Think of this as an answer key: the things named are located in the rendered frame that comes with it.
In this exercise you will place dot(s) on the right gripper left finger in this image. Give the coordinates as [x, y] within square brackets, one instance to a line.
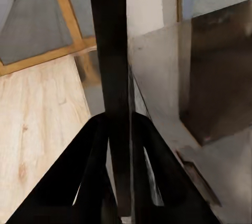
[71, 191]

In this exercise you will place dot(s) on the door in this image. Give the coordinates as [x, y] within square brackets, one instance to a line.
[36, 31]

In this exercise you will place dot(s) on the poster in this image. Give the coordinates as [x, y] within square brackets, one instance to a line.
[110, 21]

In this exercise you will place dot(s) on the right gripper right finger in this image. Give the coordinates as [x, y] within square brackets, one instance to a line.
[183, 203]

